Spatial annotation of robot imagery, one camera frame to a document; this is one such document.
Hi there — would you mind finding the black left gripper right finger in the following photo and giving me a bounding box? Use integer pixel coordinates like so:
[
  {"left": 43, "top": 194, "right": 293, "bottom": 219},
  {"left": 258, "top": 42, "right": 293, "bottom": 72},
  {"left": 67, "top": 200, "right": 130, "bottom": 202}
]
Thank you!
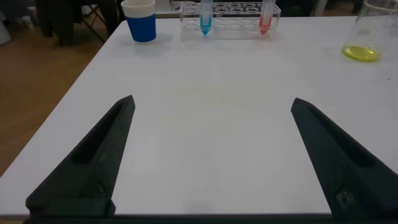
[{"left": 290, "top": 97, "right": 398, "bottom": 222}]

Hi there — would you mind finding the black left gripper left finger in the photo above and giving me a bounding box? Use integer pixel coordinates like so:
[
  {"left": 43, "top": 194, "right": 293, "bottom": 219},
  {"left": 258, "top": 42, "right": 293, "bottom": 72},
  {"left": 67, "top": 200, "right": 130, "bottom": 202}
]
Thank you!
[{"left": 25, "top": 95, "right": 136, "bottom": 218}]

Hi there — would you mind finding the blue pigment test tube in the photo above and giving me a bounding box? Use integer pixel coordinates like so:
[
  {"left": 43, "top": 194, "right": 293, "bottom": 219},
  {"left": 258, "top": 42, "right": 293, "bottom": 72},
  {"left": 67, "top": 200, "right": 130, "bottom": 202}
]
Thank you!
[{"left": 200, "top": 0, "right": 214, "bottom": 36}]

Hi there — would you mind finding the clear glass beaker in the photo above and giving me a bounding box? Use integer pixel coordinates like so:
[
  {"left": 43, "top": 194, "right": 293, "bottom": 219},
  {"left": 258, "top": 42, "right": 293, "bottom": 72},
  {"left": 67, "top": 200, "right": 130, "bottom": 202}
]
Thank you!
[{"left": 341, "top": 0, "right": 398, "bottom": 63}]

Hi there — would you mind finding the red pigment test tube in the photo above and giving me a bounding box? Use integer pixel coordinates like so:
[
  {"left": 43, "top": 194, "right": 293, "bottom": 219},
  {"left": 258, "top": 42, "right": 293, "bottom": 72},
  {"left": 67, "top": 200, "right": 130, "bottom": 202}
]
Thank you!
[{"left": 258, "top": 0, "right": 277, "bottom": 35}]

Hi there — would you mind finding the clear acrylic test tube rack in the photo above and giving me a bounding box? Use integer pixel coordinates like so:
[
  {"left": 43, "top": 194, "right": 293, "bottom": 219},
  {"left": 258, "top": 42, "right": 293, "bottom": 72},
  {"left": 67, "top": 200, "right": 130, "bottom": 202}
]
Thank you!
[{"left": 179, "top": 1, "right": 282, "bottom": 41}]

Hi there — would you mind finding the black folding chair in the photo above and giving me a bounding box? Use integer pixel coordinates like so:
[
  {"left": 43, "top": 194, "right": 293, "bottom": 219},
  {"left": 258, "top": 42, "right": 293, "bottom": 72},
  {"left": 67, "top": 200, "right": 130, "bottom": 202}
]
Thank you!
[{"left": 80, "top": 4, "right": 108, "bottom": 43}]

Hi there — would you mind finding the blue white paper cup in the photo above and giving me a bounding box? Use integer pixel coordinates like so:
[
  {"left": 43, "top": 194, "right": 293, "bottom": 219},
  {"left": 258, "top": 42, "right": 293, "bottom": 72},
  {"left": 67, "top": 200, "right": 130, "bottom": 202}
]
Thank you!
[{"left": 120, "top": 0, "right": 157, "bottom": 44}]

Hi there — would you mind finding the dark green jacket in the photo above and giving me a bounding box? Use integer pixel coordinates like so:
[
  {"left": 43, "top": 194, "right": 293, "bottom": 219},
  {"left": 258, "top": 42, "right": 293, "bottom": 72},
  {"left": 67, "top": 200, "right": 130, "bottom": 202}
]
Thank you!
[{"left": 34, "top": 0, "right": 83, "bottom": 47}]

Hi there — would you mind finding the white plant pot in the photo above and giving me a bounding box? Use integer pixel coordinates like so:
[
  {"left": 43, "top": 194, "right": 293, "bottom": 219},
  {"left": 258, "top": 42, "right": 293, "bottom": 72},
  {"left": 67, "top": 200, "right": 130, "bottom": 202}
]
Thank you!
[{"left": 0, "top": 8, "right": 12, "bottom": 45}]

